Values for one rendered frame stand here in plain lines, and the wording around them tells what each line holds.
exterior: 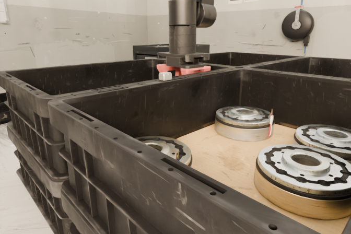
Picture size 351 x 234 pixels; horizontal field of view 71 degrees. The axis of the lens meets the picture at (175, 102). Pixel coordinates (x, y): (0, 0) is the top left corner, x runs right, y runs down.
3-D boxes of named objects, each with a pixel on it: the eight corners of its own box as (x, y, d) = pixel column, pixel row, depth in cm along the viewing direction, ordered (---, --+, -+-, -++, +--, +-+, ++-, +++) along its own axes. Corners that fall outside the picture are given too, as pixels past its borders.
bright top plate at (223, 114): (249, 131, 38) (249, 127, 38) (204, 114, 46) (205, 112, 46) (285, 118, 44) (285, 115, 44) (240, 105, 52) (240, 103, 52)
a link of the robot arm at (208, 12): (162, -39, 49) (199, -41, 44) (193, -28, 58) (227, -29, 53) (158, 24, 53) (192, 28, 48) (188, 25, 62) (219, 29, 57)
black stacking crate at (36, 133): (57, 191, 31) (44, 104, 28) (6, 128, 52) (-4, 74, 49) (234, 119, 58) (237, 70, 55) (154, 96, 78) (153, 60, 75)
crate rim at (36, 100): (45, 120, 28) (42, 100, 28) (-4, 83, 49) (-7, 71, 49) (238, 78, 55) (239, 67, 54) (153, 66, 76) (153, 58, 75)
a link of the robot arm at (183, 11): (162, -5, 49) (186, -9, 46) (182, -2, 55) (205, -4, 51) (163, 31, 51) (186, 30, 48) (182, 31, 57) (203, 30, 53)
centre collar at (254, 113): (246, 120, 42) (246, 117, 42) (224, 113, 46) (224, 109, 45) (264, 115, 45) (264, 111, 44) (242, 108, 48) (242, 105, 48)
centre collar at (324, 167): (321, 182, 25) (322, 176, 24) (273, 163, 28) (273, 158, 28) (336, 164, 28) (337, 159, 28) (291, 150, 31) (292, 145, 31)
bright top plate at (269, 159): (343, 211, 21) (344, 205, 21) (240, 166, 28) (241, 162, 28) (368, 168, 28) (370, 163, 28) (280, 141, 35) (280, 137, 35)
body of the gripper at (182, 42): (179, 59, 59) (178, 26, 57) (210, 62, 52) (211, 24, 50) (156, 60, 55) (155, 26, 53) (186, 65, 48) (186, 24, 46)
